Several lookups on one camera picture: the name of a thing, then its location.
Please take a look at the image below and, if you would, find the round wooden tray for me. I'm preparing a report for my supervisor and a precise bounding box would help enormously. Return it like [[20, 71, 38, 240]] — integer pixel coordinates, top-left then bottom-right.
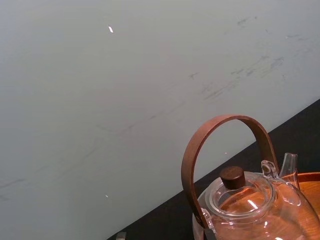
[[279, 171, 320, 240]]

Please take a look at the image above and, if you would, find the glass lid with wooden knob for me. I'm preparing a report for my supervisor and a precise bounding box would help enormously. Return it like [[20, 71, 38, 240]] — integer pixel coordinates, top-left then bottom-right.
[[204, 165, 278, 222]]

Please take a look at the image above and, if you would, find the black table cloth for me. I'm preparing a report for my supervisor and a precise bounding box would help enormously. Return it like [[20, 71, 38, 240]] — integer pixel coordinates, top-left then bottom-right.
[[106, 98, 320, 240]]

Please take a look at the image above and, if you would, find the clear glass teapot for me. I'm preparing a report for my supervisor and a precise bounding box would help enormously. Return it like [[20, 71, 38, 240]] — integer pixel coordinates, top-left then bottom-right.
[[191, 152, 320, 240]]

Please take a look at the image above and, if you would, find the brown curved teapot handle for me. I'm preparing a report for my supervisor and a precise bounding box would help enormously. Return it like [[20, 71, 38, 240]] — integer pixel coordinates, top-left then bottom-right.
[[181, 114, 280, 229]]

